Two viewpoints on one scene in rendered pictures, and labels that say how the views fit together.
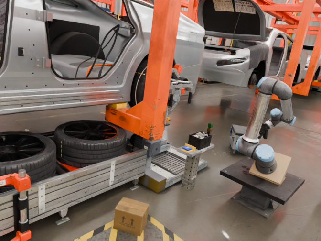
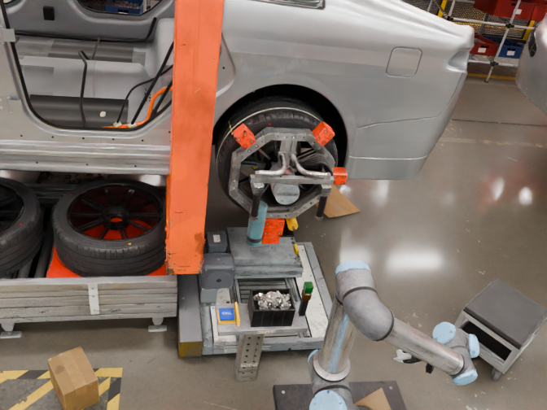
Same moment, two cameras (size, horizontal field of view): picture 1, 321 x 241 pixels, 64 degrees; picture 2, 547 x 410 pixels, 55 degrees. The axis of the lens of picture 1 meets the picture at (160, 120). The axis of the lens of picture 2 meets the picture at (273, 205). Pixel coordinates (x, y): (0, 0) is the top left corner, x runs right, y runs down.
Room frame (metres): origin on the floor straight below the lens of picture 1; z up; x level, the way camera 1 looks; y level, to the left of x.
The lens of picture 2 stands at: (0.95, -1.35, 2.37)
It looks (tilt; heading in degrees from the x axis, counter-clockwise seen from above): 36 degrees down; 35
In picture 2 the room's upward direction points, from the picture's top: 10 degrees clockwise
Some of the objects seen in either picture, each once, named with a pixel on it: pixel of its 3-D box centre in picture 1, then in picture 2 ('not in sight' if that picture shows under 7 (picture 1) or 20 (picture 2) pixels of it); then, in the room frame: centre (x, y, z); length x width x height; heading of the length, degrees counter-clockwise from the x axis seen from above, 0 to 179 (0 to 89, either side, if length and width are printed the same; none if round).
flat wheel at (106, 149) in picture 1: (90, 141); (116, 227); (2.29, 0.63, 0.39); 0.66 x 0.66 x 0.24
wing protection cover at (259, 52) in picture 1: (255, 56); not in sight; (5.40, -1.72, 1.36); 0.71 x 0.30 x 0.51; 141
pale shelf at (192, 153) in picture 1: (196, 147); (260, 318); (2.38, -0.39, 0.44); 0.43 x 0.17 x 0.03; 141
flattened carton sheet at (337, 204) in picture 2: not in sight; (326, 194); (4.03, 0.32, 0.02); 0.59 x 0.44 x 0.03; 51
